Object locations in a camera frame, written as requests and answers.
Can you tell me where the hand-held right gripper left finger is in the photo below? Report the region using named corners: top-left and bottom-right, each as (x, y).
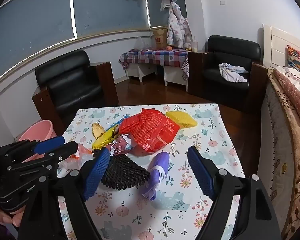
top-left (17, 146), bottom-right (111, 240)

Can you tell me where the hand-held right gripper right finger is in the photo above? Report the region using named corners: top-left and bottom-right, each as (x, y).
top-left (187, 146), bottom-right (282, 240)

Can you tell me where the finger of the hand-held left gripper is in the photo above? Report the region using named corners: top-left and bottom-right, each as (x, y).
top-left (6, 141), bottom-right (78, 180)
top-left (0, 135), bottom-right (65, 164)

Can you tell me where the pink plastic bucket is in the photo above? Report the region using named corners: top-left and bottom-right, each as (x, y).
top-left (17, 120), bottom-right (56, 163)

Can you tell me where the clear plastic bag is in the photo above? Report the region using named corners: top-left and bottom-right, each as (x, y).
top-left (59, 142), bottom-right (95, 178)
top-left (137, 36), bottom-right (150, 52)

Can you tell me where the black foam fruit net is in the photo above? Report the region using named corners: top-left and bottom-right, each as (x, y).
top-left (93, 148), bottom-right (151, 190)

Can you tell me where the yellow snack packet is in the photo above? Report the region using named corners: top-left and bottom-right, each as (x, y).
top-left (92, 124), bottom-right (123, 150)

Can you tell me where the purple plastic bag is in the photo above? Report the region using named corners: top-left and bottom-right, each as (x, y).
top-left (141, 151), bottom-right (170, 201)

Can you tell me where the yellow sponge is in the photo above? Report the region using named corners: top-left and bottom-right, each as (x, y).
top-left (165, 110), bottom-right (198, 128)

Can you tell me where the red plastic bag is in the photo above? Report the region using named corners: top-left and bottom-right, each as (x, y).
top-left (119, 107), bottom-right (181, 153)

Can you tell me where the person's left hand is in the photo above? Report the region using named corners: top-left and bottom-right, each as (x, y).
top-left (0, 205), bottom-right (25, 228)

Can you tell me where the crumpled paper wrapper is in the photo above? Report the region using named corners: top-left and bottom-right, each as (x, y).
top-left (110, 134), bottom-right (135, 157)

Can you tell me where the yellow brown fruit peel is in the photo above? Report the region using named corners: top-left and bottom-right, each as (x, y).
top-left (91, 122), bottom-right (106, 139)

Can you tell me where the floral tablecloth table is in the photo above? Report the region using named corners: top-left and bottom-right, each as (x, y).
top-left (57, 103), bottom-right (245, 240)

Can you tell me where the blue flat wrapper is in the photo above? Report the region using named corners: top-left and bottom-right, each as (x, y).
top-left (107, 115), bottom-right (132, 130)

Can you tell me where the black leather armchair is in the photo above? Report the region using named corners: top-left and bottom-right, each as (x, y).
top-left (32, 49), bottom-right (119, 135)
top-left (187, 35), bottom-right (268, 113)

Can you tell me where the bed with patterned covers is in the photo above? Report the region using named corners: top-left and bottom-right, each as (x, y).
top-left (261, 70), bottom-right (300, 240)

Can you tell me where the white cabinet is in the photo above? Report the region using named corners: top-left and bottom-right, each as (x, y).
top-left (163, 65), bottom-right (188, 92)
top-left (127, 62), bottom-right (158, 82)

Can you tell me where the white crumpled cloth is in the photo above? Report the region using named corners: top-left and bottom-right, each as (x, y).
top-left (219, 62), bottom-right (249, 83)

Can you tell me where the frosted glass window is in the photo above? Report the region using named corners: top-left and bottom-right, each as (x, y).
top-left (0, 0), bottom-right (188, 85)

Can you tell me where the pink dotted blanket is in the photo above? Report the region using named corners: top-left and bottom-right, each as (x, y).
top-left (272, 67), bottom-right (300, 140)

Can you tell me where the side table with checked cloth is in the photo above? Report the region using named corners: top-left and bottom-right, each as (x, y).
top-left (119, 49), bottom-right (190, 82)

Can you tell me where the white lace sheet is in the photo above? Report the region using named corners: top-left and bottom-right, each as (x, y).
top-left (277, 66), bottom-right (300, 85)

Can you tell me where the brown cardboard box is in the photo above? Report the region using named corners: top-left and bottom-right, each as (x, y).
top-left (152, 27), bottom-right (169, 50)

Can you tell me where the floral padded jacket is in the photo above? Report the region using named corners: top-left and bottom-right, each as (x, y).
top-left (166, 2), bottom-right (193, 49)

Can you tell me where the cream bed headboard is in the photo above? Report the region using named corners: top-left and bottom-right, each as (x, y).
top-left (262, 24), bottom-right (300, 70)

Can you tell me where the colourful patterned pillow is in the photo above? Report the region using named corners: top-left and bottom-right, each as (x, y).
top-left (287, 44), bottom-right (300, 77)

